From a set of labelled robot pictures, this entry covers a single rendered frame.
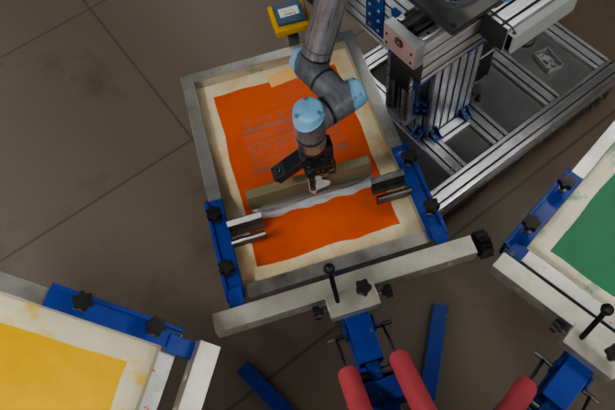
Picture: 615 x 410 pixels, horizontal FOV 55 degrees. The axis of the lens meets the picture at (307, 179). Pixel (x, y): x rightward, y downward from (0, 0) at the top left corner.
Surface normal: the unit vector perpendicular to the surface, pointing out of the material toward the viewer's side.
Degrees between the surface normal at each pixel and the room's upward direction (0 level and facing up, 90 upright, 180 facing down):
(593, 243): 0
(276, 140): 0
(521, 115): 0
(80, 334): 32
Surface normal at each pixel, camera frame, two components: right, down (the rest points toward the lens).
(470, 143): -0.08, -0.48
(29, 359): 0.44, -0.33
